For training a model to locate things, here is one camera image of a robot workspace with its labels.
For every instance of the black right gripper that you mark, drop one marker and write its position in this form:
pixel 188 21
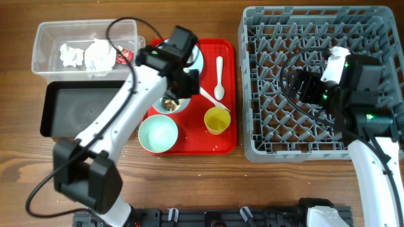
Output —
pixel 311 81

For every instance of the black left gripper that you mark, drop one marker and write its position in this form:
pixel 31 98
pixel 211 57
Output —
pixel 194 89

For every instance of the rice and food leftovers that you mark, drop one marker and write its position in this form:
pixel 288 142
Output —
pixel 170 105

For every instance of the light blue food bowl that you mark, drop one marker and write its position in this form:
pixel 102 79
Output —
pixel 183 102

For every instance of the yellow plastic cup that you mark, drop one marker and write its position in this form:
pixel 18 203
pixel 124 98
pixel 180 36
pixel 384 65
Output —
pixel 216 120

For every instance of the red snack wrapper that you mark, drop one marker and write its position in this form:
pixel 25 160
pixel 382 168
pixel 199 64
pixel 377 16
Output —
pixel 125 56

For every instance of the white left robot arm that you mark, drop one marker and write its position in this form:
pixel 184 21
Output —
pixel 85 168

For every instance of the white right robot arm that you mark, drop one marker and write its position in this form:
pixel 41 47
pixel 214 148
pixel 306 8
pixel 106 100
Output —
pixel 345 98

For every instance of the grey dishwasher rack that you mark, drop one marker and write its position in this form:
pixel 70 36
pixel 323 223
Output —
pixel 270 35

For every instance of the black waste tray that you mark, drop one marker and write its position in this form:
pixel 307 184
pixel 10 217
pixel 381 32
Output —
pixel 71 106

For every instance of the clear plastic waste bin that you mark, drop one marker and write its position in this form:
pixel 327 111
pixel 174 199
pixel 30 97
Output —
pixel 78 34

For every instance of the white plastic fork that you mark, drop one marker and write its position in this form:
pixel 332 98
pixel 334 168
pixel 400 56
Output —
pixel 211 99

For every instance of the light blue plate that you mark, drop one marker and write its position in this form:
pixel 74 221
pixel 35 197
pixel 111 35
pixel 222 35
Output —
pixel 197 56

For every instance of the white plastic spoon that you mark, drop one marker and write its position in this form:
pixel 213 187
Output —
pixel 219 90

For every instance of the red serving tray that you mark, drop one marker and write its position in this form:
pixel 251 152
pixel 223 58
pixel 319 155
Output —
pixel 194 137

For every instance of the mint green bowl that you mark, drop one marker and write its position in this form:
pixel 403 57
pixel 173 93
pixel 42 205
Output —
pixel 158 133

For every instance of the large crumpled white napkin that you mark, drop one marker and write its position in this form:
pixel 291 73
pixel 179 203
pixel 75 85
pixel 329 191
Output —
pixel 99 58

